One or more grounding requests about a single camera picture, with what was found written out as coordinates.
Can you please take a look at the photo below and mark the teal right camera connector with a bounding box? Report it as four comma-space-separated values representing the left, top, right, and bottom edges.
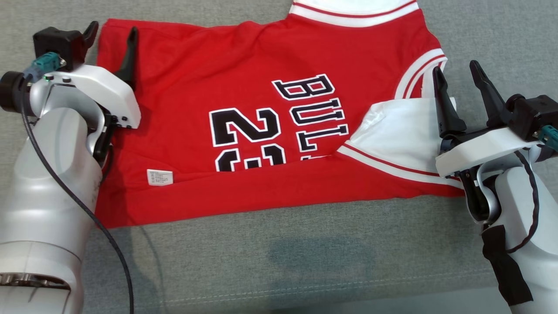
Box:
537, 125, 558, 154

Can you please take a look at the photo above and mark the black fabric arm strap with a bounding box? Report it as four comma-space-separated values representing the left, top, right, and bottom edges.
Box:
481, 225, 534, 307

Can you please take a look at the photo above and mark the red Bulls 23 jersey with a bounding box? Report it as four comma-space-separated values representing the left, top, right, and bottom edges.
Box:
94, 0, 465, 229

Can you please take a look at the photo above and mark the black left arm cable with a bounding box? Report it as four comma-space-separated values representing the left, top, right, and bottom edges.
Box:
20, 78, 135, 314

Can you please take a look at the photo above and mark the teal left camera connector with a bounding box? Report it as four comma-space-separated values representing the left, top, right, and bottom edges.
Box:
23, 51, 66, 81

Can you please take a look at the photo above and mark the teal camera connector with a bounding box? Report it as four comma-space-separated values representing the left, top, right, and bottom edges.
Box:
537, 125, 558, 154
23, 51, 66, 81

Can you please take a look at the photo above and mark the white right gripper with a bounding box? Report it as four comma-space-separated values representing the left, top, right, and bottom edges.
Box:
432, 60, 542, 178

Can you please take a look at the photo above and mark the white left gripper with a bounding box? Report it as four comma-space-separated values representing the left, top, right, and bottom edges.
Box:
30, 20, 141, 130

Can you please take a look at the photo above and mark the twisted black right arm cable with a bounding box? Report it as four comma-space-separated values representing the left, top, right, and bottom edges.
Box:
506, 150, 541, 254

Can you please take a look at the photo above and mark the grey fabric sofa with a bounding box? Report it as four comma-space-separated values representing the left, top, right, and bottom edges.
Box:
0, 0, 558, 314

